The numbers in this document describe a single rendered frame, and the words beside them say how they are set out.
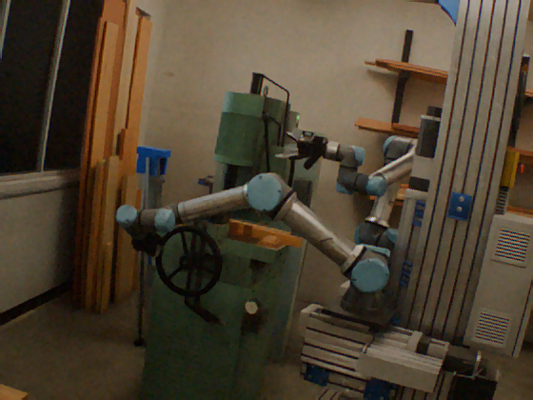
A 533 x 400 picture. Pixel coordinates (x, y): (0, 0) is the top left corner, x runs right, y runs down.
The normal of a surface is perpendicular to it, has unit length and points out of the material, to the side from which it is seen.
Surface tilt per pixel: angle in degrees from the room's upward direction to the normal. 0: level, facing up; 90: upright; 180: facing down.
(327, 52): 90
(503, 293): 90
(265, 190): 87
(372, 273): 94
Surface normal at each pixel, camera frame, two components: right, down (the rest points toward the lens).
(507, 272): -0.40, 0.04
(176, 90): -0.16, 0.10
